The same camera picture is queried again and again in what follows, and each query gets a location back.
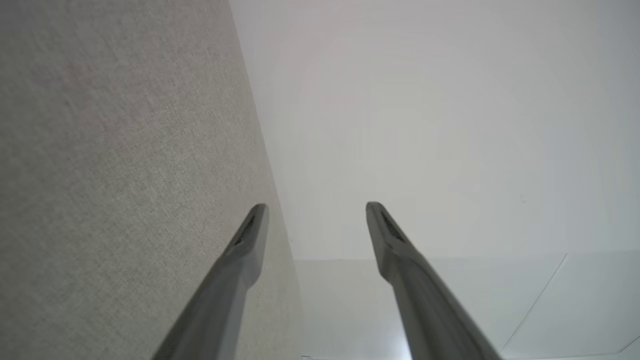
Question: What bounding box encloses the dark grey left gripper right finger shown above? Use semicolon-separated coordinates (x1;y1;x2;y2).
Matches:
365;201;503;360

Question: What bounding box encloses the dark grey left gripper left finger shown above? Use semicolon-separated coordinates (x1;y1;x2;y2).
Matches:
151;203;270;360

